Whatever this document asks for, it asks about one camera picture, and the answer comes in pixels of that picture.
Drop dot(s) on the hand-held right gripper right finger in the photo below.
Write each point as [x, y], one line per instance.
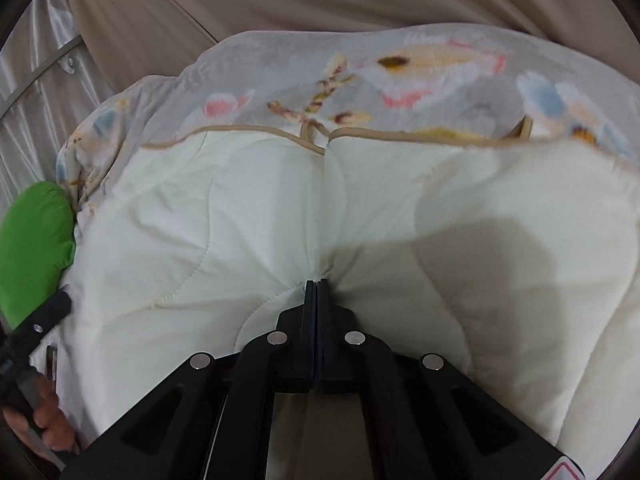
[370, 360]

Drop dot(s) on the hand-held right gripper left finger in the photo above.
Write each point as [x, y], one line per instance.
[260, 360]

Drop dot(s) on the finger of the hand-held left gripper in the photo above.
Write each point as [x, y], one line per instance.
[42, 322]

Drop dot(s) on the cream quilted jacket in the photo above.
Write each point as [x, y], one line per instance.
[400, 200]

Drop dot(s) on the person's left hand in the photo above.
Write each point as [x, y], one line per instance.
[55, 425]

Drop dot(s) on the green cushion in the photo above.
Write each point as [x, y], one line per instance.
[35, 240]

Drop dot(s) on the white satin curtain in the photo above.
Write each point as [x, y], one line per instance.
[30, 130]

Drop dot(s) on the grey floral blanket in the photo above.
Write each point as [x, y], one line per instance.
[280, 70]

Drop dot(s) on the metal rail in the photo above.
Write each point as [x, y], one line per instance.
[45, 67]

